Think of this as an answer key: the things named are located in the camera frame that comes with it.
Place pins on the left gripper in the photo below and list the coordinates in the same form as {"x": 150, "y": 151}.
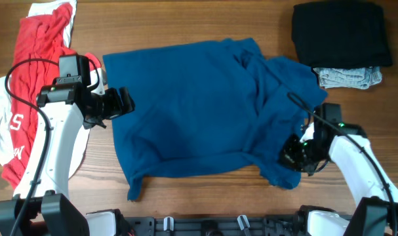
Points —
{"x": 120, "y": 102}

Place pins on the folded grey garment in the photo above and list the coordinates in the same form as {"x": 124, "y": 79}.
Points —
{"x": 360, "y": 78}

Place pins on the red t-shirt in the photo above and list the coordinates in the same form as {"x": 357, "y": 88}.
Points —
{"x": 38, "y": 37}

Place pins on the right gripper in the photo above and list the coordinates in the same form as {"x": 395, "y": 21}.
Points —
{"x": 292, "y": 155}

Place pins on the blue t-shirt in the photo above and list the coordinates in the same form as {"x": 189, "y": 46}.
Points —
{"x": 208, "y": 108}

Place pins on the folded black garment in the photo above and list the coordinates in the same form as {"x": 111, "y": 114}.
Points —
{"x": 340, "y": 34}

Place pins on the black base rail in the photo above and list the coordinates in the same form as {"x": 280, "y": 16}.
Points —
{"x": 269, "y": 225}

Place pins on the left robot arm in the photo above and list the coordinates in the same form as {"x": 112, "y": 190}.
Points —
{"x": 40, "y": 204}

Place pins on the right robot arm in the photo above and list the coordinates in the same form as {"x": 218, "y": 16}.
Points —
{"x": 329, "y": 140}

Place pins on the white t-shirt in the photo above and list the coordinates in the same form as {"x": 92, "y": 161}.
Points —
{"x": 6, "y": 148}

